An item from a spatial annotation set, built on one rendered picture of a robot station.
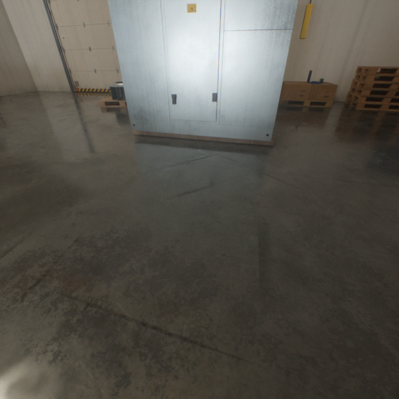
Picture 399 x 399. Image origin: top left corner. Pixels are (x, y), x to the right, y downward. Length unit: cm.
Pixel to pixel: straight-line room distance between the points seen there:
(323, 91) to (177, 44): 421
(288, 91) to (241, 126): 332
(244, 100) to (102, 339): 261
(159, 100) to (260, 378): 293
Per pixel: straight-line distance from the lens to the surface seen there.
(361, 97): 657
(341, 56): 741
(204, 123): 294
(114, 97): 618
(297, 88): 608
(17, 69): 1100
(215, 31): 282
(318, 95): 625
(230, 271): 124
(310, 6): 355
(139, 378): 106
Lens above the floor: 100
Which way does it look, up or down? 35 degrees down
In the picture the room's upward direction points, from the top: straight up
